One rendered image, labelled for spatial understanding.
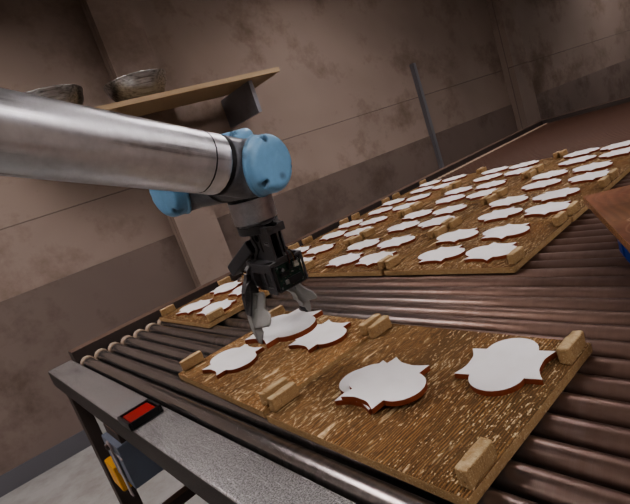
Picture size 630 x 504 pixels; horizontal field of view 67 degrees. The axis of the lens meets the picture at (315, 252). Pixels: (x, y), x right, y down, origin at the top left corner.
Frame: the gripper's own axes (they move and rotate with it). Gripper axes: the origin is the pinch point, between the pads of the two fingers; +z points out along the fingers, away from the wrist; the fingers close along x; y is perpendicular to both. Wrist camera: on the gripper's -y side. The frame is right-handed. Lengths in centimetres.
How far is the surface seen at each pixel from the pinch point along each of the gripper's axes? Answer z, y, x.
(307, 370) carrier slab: 12.6, -2.4, 3.5
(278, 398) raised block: 10.0, 3.7, -7.5
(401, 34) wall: -84, -256, 376
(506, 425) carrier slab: 8.5, 40.5, 3.4
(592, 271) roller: 11, 30, 57
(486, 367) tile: 8.3, 31.9, 13.4
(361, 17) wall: -106, -261, 330
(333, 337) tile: 12.0, -6.3, 14.6
